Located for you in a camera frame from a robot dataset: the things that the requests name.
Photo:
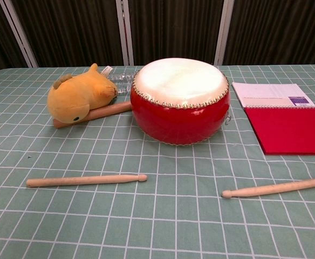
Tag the brown wooden rod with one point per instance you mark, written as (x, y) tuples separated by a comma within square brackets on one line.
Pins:
[(106, 110)]

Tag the red cover spiral notebook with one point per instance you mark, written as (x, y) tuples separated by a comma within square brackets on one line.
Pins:
[(287, 129)]

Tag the red drum white skin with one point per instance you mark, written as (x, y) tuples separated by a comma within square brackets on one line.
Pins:
[(173, 121)]

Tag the white partition frame post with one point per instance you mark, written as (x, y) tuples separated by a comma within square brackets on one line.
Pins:
[(224, 32), (125, 32), (20, 35)]

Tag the light wooden drumstick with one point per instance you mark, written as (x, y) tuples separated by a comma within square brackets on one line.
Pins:
[(79, 180), (276, 188)]

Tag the orange plush animal toy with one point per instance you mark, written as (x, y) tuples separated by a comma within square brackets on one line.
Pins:
[(74, 94)]

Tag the green checked tablecloth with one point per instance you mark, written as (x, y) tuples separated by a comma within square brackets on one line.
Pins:
[(146, 215)]

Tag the clear plastic water bottle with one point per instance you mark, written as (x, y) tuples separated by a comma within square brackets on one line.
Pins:
[(122, 79)]

